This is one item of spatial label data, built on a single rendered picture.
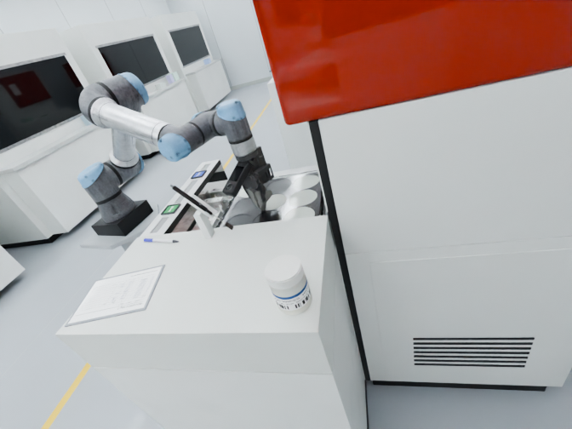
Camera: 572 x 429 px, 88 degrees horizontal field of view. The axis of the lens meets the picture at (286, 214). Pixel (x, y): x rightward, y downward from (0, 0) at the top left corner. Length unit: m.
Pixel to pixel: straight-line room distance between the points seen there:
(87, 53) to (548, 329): 5.58
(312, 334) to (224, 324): 0.18
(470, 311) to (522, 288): 0.16
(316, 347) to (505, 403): 1.11
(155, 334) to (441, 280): 0.76
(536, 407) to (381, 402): 0.56
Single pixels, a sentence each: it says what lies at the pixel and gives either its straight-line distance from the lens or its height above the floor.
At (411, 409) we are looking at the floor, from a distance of 1.54.
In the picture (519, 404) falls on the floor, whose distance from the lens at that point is 1.62.
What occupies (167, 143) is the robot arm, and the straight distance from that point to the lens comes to 0.87.
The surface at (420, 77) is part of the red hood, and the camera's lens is 0.68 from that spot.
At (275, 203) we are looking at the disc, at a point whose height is 0.90.
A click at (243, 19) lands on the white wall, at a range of 9.12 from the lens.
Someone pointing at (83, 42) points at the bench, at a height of 1.81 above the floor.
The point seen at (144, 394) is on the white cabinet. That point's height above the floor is 0.68.
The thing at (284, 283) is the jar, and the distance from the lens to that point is 0.53.
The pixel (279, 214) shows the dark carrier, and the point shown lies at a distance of 0.98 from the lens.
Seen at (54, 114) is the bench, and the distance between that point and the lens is 4.66.
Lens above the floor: 1.43
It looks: 33 degrees down
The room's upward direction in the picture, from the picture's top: 18 degrees counter-clockwise
